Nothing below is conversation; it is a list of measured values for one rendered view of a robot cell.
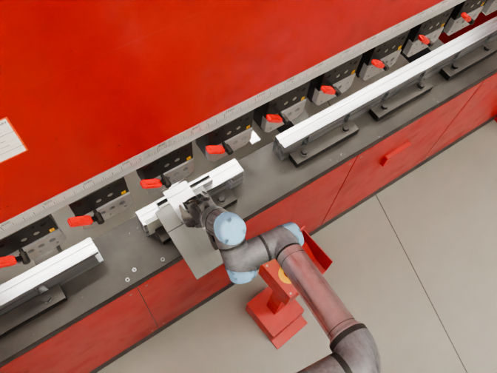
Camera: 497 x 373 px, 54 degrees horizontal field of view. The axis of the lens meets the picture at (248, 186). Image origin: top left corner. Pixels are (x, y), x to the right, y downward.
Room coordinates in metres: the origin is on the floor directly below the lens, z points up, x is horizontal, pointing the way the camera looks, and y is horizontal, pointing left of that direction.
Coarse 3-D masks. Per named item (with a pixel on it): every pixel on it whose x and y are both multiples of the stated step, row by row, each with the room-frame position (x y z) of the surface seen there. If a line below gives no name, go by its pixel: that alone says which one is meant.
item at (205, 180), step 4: (204, 176) 0.75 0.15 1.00; (208, 176) 0.76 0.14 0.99; (196, 180) 0.73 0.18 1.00; (200, 180) 0.74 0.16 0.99; (204, 180) 0.74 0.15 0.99; (208, 180) 0.74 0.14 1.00; (212, 180) 0.74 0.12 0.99; (192, 184) 0.72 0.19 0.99; (196, 184) 0.72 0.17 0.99; (200, 184) 0.72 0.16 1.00; (204, 184) 0.72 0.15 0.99; (208, 184) 0.73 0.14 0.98; (164, 196) 0.66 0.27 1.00; (160, 200) 0.64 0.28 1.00; (164, 200) 0.65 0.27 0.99; (156, 204) 0.64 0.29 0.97; (160, 204) 0.63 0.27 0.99
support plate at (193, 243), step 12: (168, 216) 0.59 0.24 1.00; (168, 228) 0.55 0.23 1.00; (180, 228) 0.56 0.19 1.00; (192, 228) 0.56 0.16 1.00; (180, 240) 0.52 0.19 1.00; (192, 240) 0.52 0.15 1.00; (204, 240) 0.53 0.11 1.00; (180, 252) 0.48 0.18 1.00; (192, 252) 0.48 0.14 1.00; (204, 252) 0.49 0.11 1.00; (216, 252) 0.49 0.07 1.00; (192, 264) 0.44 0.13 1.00; (204, 264) 0.45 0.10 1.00; (216, 264) 0.45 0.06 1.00
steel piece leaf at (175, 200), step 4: (188, 188) 0.70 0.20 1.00; (180, 192) 0.68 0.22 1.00; (184, 192) 0.68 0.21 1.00; (188, 192) 0.68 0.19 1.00; (192, 192) 0.68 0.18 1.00; (172, 196) 0.66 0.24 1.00; (176, 196) 0.66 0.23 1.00; (180, 196) 0.66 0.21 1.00; (184, 196) 0.67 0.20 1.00; (188, 196) 0.67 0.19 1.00; (168, 200) 0.64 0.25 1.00; (172, 200) 0.65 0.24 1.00; (176, 200) 0.65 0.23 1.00; (180, 200) 0.65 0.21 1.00; (184, 200) 0.65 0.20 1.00; (172, 204) 0.63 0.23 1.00; (176, 204) 0.63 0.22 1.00; (180, 204) 0.64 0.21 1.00; (176, 208) 0.62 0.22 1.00; (184, 208) 0.62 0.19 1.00; (176, 212) 0.61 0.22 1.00; (180, 212) 0.61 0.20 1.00; (180, 216) 0.59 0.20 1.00; (180, 220) 0.58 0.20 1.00
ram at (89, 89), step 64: (0, 0) 0.49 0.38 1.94; (64, 0) 0.54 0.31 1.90; (128, 0) 0.61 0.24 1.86; (192, 0) 0.69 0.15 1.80; (256, 0) 0.78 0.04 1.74; (320, 0) 0.91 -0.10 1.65; (384, 0) 1.07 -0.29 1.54; (0, 64) 0.46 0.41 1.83; (64, 64) 0.52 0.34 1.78; (128, 64) 0.59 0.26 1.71; (192, 64) 0.68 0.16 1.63; (256, 64) 0.80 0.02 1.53; (64, 128) 0.49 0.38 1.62; (128, 128) 0.57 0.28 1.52; (0, 192) 0.38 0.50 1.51
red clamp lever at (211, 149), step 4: (224, 144) 0.73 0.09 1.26; (228, 144) 0.73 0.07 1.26; (208, 148) 0.67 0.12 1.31; (212, 148) 0.68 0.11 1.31; (216, 148) 0.68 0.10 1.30; (220, 148) 0.69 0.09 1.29; (224, 148) 0.71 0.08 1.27; (228, 148) 0.71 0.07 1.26; (212, 152) 0.67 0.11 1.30; (216, 152) 0.68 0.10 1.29; (220, 152) 0.69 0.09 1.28; (228, 152) 0.70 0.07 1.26; (232, 152) 0.71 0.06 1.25
